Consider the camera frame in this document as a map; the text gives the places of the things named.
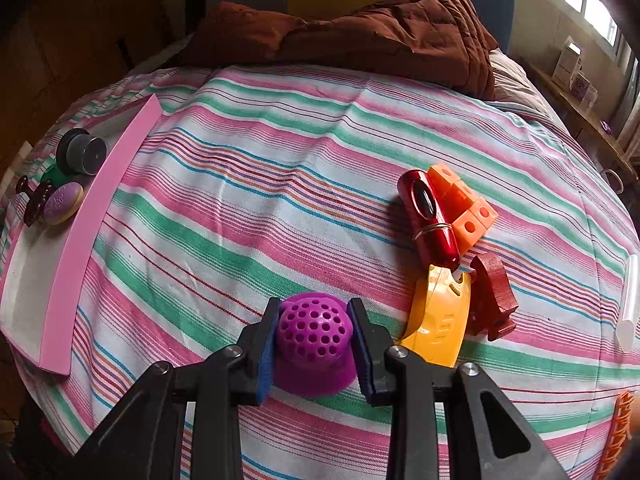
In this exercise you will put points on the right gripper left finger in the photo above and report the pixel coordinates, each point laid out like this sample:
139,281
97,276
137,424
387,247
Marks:
254,378

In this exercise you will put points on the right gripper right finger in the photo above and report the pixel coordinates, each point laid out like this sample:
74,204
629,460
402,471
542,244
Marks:
369,344

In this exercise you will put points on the purple perforated plastic dome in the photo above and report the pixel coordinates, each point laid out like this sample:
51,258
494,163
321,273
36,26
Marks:
313,349

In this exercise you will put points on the dark red carved wooden piece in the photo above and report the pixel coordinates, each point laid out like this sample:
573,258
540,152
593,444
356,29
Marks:
37,198

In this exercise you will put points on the orange yellow plastic toy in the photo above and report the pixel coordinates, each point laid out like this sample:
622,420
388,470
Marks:
438,316

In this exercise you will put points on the shiny red metal case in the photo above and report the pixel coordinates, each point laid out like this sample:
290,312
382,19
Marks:
431,233

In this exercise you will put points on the dark red wooden block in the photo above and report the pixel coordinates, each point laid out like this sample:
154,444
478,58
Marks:
492,298

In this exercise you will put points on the striped bed sheet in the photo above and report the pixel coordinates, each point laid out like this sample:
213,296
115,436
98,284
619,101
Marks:
262,182

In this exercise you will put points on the orange linked cubes block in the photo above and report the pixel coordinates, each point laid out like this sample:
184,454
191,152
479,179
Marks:
469,214

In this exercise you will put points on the pink white tray box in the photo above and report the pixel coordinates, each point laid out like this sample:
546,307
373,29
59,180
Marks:
45,265

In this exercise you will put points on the purple oval soap case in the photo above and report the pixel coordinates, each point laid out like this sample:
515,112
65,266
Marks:
63,203

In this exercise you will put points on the translucent glue stick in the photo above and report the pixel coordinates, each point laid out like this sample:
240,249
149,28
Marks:
629,306

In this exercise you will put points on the green plastic funnel piece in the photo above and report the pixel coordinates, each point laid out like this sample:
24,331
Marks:
56,176

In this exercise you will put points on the black grey cylindrical cap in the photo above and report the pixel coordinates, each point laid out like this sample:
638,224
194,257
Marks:
79,152

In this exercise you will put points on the orange comb piece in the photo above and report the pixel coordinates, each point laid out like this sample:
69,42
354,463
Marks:
619,434

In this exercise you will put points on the white pillow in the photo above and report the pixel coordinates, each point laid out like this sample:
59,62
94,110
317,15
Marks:
512,85

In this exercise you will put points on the wooden desk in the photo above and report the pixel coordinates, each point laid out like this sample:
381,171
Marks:
585,120

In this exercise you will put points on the rust brown quilt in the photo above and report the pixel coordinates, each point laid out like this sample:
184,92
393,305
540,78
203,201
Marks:
438,41

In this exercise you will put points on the white boxes on shelf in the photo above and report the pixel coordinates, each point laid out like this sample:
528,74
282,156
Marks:
570,77

